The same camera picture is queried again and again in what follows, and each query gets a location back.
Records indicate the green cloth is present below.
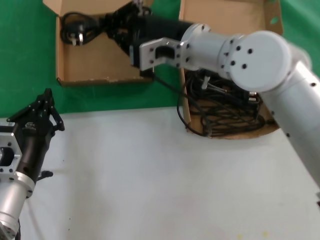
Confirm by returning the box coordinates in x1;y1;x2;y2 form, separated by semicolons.
0;0;320;118

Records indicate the black power cord white-pin plug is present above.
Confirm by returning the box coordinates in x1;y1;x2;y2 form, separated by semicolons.
61;11;113;47

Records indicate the shallow brown cardboard box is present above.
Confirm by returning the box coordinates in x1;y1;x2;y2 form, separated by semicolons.
42;0;156;88

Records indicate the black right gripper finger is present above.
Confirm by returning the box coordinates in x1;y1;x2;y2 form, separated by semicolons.
114;0;152;16
108;31;131;55

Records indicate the black bundled power cord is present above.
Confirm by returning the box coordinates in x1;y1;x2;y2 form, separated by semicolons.
186;71;241;101

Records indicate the black robot cable silver connector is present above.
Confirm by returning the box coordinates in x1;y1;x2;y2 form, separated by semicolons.
198;69;226;93

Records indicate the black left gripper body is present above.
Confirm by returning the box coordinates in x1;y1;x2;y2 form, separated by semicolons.
12;112;57;183

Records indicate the black power cord silver-pin plug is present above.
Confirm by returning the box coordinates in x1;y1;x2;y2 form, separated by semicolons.
189;89;270;138

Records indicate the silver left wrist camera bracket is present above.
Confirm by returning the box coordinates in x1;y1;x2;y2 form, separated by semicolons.
0;132;24;181

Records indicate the torn brown cardboard box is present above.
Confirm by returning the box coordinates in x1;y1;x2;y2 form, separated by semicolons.
177;0;285;140

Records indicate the small black cable connector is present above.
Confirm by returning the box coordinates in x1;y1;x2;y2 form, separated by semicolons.
37;169;54;181

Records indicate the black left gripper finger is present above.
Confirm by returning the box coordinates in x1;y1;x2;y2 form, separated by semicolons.
7;88;51;123
46;89;66;132

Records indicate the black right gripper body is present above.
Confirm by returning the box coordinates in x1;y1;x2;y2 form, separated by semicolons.
106;11;198;49

